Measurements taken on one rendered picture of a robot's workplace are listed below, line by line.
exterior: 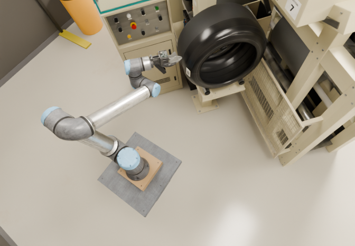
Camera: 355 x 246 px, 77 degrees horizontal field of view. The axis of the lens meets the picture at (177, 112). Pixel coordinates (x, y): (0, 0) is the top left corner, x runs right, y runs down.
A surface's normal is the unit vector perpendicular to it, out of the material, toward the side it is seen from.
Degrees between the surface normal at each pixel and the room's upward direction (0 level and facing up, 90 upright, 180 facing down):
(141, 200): 0
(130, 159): 3
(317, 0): 90
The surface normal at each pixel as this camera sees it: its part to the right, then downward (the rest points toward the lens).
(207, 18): -0.40, -0.36
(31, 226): -0.11, -0.46
